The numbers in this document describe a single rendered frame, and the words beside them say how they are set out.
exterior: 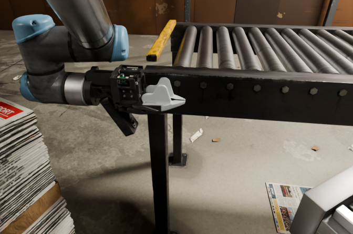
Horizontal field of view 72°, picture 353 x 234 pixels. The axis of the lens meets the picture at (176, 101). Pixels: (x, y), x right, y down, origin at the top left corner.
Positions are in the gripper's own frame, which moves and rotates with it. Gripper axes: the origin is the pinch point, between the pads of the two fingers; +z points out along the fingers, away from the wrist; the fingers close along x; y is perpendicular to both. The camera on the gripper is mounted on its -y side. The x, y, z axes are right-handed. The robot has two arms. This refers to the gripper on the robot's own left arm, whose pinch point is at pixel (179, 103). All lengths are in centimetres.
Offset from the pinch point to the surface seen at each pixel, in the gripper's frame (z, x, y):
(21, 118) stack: -24.1, -16.4, 5.4
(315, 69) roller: 35.0, 20.1, 1.6
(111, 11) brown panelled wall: -142, 323, -46
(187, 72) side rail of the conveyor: 0.9, 9.8, 3.1
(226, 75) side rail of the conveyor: 10.4, 9.2, 3.2
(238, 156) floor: 29, 68, -77
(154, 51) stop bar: -9.2, 18.4, 5.0
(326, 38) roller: 48, 49, 2
